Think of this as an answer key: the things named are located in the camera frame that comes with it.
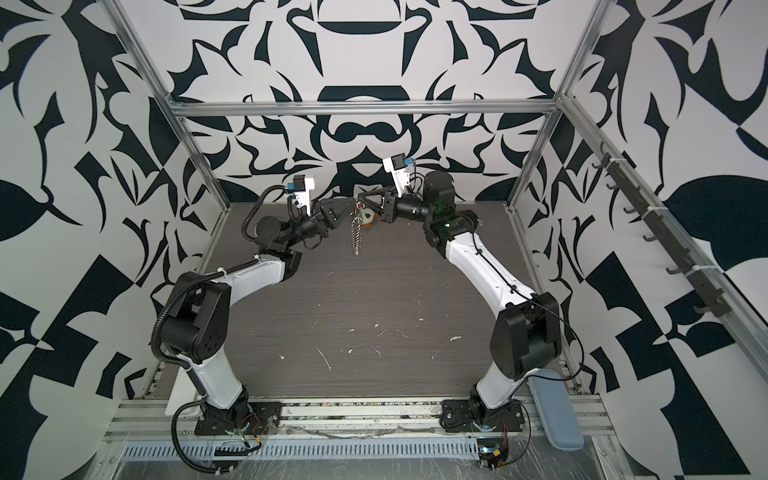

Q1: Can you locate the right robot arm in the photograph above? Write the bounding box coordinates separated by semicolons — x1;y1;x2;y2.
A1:
358;171;562;421

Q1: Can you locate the blue grey pad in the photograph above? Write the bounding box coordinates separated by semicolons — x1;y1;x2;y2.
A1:
528;369;585;452

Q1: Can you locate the black wall hook rail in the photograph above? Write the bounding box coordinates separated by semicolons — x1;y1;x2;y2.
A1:
593;141;733;318

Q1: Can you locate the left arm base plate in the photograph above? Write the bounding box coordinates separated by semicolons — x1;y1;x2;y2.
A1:
194;401;284;436

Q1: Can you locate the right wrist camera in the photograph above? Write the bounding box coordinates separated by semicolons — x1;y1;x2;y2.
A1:
383;153;414;198

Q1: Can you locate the red handled metal key ring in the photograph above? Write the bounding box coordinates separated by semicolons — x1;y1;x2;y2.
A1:
349;202;368;257

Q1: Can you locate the brown white plush toy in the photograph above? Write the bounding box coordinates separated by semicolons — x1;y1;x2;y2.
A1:
358;208;379;230

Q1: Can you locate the pink plush doll black hair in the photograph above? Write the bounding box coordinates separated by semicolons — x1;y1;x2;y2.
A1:
457;210;481;232

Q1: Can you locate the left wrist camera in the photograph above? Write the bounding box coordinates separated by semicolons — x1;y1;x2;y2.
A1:
286;174;316;216

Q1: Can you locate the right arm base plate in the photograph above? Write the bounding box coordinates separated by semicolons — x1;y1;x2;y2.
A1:
439;397;526;433

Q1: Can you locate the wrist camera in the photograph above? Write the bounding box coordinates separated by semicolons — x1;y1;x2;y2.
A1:
286;174;316;216
383;153;414;198

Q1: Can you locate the black corrugated cable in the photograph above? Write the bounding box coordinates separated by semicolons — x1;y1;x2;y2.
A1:
169;398;263;475

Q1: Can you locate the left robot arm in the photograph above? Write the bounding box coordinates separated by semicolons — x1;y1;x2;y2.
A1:
149;197;355;417

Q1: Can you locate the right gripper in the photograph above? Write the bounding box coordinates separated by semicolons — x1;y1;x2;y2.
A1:
362;187;440;229

